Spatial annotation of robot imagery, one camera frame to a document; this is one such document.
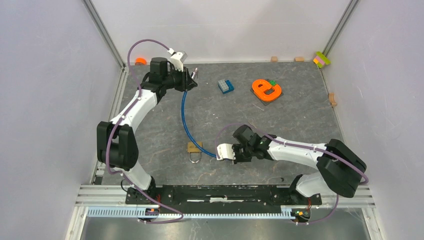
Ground orange letter e block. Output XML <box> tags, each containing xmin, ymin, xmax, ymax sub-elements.
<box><xmin>251</xmin><ymin>79</ymin><xmax>283</xmax><ymax>102</ymax></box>

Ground blue toy brick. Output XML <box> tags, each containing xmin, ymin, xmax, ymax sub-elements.
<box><xmin>217</xmin><ymin>79</ymin><xmax>235</xmax><ymax>94</ymax></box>

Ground curved wooden block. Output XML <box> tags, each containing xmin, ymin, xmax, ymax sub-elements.
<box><xmin>328</xmin><ymin>92</ymin><xmax>338</xmax><ymax>108</ymax></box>

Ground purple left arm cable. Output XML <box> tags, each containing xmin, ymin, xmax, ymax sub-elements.
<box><xmin>104</xmin><ymin>38</ymin><xmax>185</xmax><ymax>225</ymax></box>

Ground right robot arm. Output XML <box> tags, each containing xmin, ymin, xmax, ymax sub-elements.
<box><xmin>216</xmin><ymin>124</ymin><xmax>369</xmax><ymax>204</ymax></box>

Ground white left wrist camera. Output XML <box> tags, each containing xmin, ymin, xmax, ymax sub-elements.
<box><xmin>167</xmin><ymin>48</ymin><xmax>187</xmax><ymax>72</ymax></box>

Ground stacked coloured toy bricks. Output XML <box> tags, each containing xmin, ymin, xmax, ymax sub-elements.
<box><xmin>313</xmin><ymin>51</ymin><xmax>331</xmax><ymax>69</ymax></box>

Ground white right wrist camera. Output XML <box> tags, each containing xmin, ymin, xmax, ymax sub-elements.
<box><xmin>216</xmin><ymin>143</ymin><xmax>236</xmax><ymax>161</ymax></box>

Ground brass padlock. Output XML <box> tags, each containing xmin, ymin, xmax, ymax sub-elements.
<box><xmin>187</xmin><ymin>141</ymin><xmax>202</xmax><ymax>164</ymax></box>

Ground blue cable lock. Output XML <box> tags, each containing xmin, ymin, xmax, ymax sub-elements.
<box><xmin>180</xmin><ymin>67</ymin><xmax>220</xmax><ymax>159</ymax></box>

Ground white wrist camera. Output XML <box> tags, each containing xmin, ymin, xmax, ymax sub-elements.
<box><xmin>167</xmin><ymin>48</ymin><xmax>187</xmax><ymax>72</ymax></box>
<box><xmin>216</xmin><ymin>143</ymin><xmax>236</xmax><ymax>161</ymax></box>

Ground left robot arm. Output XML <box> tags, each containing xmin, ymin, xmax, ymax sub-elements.
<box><xmin>96</xmin><ymin>57</ymin><xmax>198</xmax><ymax>204</ymax></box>

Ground small key on ring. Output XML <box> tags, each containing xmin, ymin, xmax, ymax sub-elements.
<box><xmin>248</xmin><ymin>118</ymin><xmax>257</xmax><ymax>128</ymax></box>

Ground orange round cap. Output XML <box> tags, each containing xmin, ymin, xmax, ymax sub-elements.
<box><xmin>134</xmin><ymin>57</ymin><xmax>147</xmax><ymax>66</ymax></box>

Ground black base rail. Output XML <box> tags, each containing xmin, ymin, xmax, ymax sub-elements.
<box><xmin>125</xmin><ymin>184</ymin><xmax>323</xmax><ymax>215</ymax></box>

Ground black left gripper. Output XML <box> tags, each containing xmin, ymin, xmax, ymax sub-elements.
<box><xmin>162</xmin><ymin>65</ymin><xmax>197</xmax><ymax>92</ymax></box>

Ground light blue cable duct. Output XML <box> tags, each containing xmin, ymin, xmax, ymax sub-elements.
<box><xmin>86</xmin><ymin>206</ymin><xmax>294</xmax><ymax>219</ymax></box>

